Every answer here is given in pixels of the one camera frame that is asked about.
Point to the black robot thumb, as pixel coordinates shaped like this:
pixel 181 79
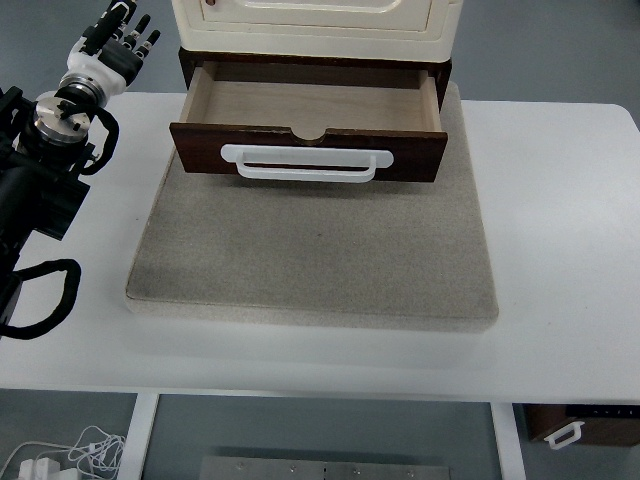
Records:
pixel 98 35

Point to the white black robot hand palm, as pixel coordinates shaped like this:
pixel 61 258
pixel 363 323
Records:
pixel 108 73

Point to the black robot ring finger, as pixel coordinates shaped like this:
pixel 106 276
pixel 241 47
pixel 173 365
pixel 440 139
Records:
pixel 143 50

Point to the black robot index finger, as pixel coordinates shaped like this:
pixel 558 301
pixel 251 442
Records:
pixel 119 33

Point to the grey fabric platform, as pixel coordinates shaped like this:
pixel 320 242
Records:
pixel 386 255

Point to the white power adapter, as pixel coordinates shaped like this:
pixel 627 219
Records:
pixel 41 469

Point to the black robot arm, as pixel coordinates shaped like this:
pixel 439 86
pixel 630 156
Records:
pixel 48 145

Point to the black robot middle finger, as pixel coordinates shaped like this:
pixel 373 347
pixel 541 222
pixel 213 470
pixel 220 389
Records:
pixel 131 39

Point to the cream upper cabinet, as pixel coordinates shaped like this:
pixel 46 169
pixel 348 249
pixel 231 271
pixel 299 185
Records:
pixel 411 31

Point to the metal plate on floor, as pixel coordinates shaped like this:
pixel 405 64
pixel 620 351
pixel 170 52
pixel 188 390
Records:
pixel 244 468

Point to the white table leg frame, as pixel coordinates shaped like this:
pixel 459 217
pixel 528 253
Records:
pixel 138 436

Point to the white drawer handle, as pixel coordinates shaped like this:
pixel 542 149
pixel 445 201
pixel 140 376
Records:
pixel 310 164

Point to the wooden box white handle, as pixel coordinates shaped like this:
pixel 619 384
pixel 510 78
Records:
pixel 560 425

